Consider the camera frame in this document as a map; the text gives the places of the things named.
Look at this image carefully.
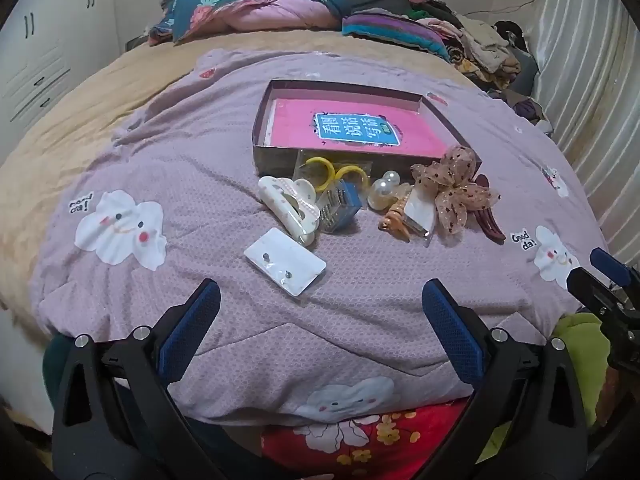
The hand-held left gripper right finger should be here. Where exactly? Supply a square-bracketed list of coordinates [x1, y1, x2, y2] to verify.
[421, 279, 587, 480]

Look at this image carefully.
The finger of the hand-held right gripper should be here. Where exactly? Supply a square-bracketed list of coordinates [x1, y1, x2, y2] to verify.
[589, 247, 632, 287]
[566, 266, 626, 312]

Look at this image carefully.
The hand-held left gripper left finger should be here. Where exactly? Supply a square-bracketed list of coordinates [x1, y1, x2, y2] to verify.
[50, 278, 223, 480]

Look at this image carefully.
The white stud earring card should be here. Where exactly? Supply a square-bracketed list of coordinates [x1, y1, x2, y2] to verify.
[244, 227, 327, 303]

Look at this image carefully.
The clear packet with white card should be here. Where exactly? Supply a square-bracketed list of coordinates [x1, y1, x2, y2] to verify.
[400, 187, 437, 247]

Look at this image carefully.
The polka dot bow hair clip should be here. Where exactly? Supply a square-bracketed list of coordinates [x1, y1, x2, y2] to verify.
[410, 145, 501, 235]

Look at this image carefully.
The white hair claw clip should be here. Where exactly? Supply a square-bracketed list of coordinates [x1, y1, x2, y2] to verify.
[257, 175, 321, 247]

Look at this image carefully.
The shallow brown cardboard box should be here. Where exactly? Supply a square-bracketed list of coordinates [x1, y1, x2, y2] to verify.
[251, 79, 483, 176]

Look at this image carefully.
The yellow hoop earrings packet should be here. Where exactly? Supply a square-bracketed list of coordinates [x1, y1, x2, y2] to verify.
[295, 150, 373, 196]

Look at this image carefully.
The green cloth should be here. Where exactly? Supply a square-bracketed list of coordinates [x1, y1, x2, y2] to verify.
[550, 312, 613, 426]

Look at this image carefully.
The purple cloud print blanket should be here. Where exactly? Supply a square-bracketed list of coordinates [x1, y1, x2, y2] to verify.
[30, 49, 608, 426]

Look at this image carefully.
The dark red hair clip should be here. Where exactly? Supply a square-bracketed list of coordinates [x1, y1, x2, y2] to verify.
[472, 175, 507, 245]

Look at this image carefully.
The red floral blanket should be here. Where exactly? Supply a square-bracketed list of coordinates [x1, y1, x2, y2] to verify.
[260, 400, 471, 473]

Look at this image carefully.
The amber hair clip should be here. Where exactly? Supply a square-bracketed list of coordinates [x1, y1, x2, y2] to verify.
[377, 197, 413, 242]

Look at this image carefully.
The pearl hair clip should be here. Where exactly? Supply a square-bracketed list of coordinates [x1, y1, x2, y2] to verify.
[367, 170, 413, 211]

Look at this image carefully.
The cream striped curtain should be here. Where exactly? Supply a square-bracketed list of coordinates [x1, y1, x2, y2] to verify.
[525, 0, 640, 266]

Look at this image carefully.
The pink book with blue label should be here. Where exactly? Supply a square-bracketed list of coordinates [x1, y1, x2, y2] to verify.
[263, 99, 451, 158]

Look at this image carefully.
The beige bed sheet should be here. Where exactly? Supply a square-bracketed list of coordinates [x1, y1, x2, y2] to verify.
[0, 30, 481, 311]

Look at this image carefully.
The pile of clothes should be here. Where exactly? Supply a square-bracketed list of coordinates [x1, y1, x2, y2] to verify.
[407, 0, 556, 131]

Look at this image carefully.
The striped folded blanket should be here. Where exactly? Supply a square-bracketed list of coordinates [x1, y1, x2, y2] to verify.
[341, 9, 451, 63]

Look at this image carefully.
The white wardrobe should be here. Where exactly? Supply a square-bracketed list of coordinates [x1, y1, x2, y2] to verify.
[0, 0, 126, 161]

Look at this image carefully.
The navy and pink floral quilt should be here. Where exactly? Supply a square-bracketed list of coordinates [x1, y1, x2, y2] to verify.
[148, 0, 351, 47]

